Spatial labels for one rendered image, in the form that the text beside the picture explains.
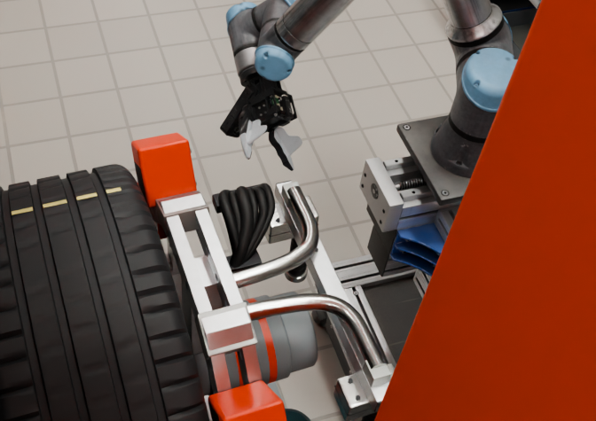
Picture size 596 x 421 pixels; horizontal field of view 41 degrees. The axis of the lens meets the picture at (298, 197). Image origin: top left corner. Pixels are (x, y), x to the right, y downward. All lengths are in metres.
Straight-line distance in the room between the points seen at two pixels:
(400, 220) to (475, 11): 0.45
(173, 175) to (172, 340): 0.29
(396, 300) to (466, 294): 1.73
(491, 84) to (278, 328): 0.62
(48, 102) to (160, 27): 0.58
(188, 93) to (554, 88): 2.64
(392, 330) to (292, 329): 0.88
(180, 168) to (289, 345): 0.33
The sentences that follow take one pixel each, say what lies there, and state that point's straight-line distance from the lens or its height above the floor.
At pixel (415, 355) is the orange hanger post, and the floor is 1.54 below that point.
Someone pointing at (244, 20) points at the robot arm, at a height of 0.98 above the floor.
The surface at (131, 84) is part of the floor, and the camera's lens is 2.98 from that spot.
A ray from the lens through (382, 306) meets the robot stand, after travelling 2.16.
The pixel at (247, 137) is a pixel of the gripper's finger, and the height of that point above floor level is 0.89.
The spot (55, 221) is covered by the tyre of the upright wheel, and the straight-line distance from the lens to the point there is 1.06.
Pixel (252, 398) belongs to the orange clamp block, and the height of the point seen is 1.11.
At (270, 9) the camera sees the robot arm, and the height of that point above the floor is 1.04.
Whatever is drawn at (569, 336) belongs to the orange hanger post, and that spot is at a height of 1.70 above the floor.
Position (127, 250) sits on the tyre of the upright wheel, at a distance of 1.01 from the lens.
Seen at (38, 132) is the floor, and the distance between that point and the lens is 2.85.
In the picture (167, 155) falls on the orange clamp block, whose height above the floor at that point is 1.15.
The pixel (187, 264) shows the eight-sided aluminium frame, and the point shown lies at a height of 1.12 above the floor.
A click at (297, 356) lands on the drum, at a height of 0.87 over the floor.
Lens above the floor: 1.99
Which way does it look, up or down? 50 degrees down
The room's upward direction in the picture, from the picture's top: 9 degrees clockwise
